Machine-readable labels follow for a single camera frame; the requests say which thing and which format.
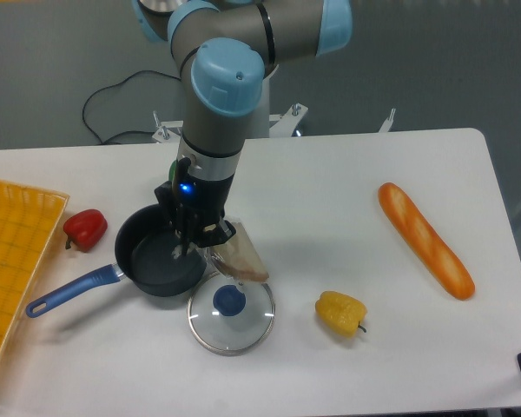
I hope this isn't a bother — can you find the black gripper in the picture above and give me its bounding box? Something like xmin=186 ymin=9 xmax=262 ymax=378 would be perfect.
xmin=155 ymin=172 xmax=236 ymax=260

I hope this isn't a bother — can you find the slice of toast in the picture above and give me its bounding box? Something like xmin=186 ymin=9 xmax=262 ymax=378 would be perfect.
xmin=209 ymin=222 xmax=269 ymax=283

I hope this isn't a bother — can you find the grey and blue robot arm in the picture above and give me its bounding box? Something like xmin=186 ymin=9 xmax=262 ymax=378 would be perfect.
xmin=133 ymin=1 xmax=353 ymax=255

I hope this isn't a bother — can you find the green object behind gripper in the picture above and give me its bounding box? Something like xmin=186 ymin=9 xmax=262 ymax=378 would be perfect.
xmin=168 ymin=160 xmax=178 ymax=182

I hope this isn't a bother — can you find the glass lid with blue knob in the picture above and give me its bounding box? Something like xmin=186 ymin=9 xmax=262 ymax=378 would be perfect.
xmin=187 ymin=272 xmax=276 ymax=356

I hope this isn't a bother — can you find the red bell pepper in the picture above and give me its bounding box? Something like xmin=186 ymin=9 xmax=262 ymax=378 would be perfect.
xmin=63 ymin=208 xmax=108 ymax=252

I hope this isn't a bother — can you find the yellow bell pepper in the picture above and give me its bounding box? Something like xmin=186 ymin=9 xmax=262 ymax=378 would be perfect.
xmin=315 ymin=291 xmax=367 ymax=338

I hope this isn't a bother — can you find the yellow woven basket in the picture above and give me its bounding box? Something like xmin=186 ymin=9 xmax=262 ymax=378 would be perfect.
xmin=0 ymin=180 xmax=69 ymax=360

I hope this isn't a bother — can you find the orange baguette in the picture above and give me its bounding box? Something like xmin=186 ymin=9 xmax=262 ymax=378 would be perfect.
xmin=378 ymin=182 xmax=476 ymax=301

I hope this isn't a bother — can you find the dark pot with blue handle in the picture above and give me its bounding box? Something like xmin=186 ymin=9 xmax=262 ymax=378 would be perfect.
xmin=25 ymin=204 xmax=207 ymax=318

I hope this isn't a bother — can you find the black cable on floor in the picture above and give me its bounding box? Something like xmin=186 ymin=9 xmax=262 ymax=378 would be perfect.
xmin=82 ymin=70 xmax=183 ymax=145

